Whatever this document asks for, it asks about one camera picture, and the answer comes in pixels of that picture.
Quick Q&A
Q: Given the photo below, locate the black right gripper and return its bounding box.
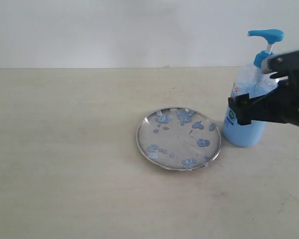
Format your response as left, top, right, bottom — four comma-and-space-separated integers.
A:
228, 70, 299, 125

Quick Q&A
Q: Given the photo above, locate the blue pump soap bottle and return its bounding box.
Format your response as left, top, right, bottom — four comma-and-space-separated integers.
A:
222, 29, 284, 147

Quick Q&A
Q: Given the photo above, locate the round metal plate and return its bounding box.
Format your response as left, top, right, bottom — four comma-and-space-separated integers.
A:
136, 107, 222, 171

